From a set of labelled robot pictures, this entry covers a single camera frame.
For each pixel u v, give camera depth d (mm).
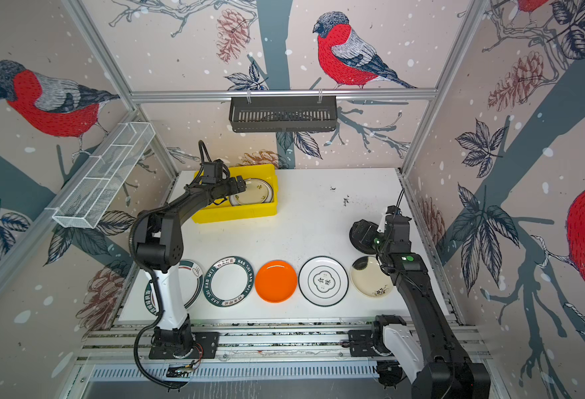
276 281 873
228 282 853
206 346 731
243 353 728
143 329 666
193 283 849
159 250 550
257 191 1118
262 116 1065
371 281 858
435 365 393
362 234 722
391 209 713
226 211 1055
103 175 779
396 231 597
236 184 928
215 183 815
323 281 857
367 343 729
